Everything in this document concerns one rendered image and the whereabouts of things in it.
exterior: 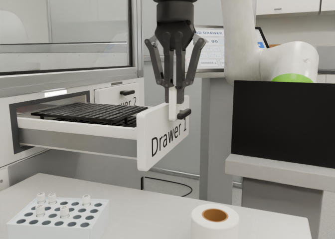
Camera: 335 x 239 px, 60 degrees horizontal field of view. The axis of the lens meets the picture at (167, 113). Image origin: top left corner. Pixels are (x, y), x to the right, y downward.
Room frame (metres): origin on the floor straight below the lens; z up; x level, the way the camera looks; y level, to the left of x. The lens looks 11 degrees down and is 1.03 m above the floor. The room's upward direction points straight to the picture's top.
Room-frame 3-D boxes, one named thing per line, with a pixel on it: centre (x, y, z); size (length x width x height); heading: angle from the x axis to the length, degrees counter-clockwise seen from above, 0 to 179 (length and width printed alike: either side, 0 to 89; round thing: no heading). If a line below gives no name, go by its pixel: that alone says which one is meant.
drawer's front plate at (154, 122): (0.65, 0.00, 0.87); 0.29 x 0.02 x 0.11; 160
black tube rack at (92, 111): (0.71, 0.19, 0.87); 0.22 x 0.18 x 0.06; 70
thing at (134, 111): (0.68, 0.09, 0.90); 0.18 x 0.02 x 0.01; 160
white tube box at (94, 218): (0.41, 0.16, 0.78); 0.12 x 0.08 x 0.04; 85
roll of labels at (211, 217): (0.39, -0.07, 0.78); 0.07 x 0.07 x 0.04
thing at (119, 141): (0.72, 0.20, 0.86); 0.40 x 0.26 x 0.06; 70
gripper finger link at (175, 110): (0.61, -0.02, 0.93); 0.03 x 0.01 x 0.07; 160
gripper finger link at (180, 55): (0.60, -0.03, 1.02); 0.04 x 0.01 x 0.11; 160
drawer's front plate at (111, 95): (1.05, 0.17, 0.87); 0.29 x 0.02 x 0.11; 160
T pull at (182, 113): (0.64, -0.03, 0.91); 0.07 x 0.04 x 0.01; 160
